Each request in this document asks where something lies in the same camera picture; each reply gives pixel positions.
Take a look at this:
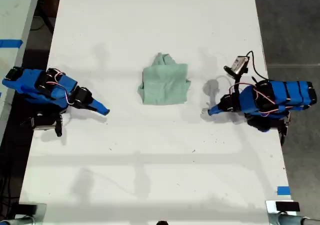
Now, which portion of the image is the grey metal tube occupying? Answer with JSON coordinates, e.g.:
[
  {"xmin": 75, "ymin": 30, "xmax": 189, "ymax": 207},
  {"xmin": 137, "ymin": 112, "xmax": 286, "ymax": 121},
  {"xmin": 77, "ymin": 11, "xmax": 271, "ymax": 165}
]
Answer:
[
  {"xmin": 277, "ymin": 213, "xmax": 320, "ymax": 225},
  {"xmin": 0, "ymin": 216, "xmax": 34, "ymax": 225}
]

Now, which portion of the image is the black table clamp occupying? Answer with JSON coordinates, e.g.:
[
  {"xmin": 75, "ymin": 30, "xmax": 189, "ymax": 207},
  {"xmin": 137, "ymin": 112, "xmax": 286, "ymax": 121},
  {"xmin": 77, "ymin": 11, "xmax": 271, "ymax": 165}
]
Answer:
[{"xmin": 279, "ymin": 112, "xmax": 293, "ymax": 146}]

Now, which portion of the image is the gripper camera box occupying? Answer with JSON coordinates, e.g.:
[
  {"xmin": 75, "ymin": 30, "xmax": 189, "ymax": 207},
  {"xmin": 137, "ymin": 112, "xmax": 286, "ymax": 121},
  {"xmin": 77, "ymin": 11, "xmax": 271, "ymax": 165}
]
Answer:
[
  {"xmin": 30, "ymin": 114, "xmax": 57, "ymax": 132},
  {"xmin": 229, "ymin": 55, "xmax": 251, "ymax": 76}
]

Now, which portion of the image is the long blue tape strip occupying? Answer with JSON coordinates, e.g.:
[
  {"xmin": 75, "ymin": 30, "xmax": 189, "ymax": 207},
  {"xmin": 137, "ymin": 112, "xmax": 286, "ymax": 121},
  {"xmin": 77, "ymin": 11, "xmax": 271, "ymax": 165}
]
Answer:
[{"xmin": 0, "ymin": 39, "xmax": 24, "ymax": 49}]

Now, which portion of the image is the camera black stalk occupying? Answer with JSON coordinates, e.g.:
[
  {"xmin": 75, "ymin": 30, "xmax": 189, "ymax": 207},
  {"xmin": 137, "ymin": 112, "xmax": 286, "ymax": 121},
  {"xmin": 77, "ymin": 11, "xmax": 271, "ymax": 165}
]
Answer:
[
  {"xmin": 223, "ymin": 64, "xmax": 243, "ymax": 96},
  {"xmin": 54, "ymin": 114, "xmax": 64, "ymax": 138}
]

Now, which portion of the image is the short blue tape strip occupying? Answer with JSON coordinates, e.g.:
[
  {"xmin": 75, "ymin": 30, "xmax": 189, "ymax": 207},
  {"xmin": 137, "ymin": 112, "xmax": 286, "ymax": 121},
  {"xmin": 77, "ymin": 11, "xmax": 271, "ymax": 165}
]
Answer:
[{"xmin": 276, "ymin": 186, "xmax": 291, "ymax": 196}]

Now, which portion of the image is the pale green T-shirt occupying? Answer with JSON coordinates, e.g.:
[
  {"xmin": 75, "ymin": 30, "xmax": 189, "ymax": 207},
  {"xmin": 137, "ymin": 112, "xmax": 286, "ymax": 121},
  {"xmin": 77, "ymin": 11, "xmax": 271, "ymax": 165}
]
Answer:
[{"xmin": 137, "ymin": 52, "xmax": 191, "ymax": 106}]

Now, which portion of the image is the camera black cable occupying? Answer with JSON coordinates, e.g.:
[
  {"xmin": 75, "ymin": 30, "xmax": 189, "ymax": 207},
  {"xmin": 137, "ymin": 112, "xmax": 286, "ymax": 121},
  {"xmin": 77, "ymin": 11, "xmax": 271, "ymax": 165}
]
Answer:
[{"xmin": 245, "ymin": 50, "xmax": 266, "ymax": 83}]

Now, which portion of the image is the silver bracket with black box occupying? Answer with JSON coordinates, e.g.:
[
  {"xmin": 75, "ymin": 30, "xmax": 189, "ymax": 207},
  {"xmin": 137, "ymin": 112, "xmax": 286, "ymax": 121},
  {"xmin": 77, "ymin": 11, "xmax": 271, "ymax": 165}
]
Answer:
[
  {"xmin": 265, "ymin": 200, "xmax": 301, "ymax": 225},
  {"xmin": 14, "ymin": 202, "xmax": 48, "ymax": 225}
]

